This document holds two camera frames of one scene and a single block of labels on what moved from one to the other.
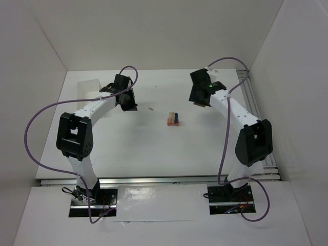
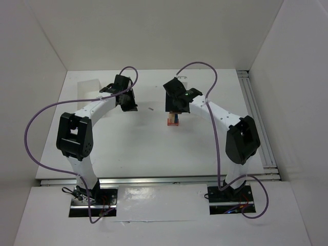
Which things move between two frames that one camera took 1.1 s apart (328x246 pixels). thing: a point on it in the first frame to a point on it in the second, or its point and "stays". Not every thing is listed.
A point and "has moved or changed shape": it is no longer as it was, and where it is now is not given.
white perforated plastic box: [87, 89] stays
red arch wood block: [169, 123] stays
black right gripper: [196, 97] to [173, 108]
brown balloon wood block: [199, 104] has moved or changed shape
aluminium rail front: [155, 181] stays
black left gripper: [128, 101] stays
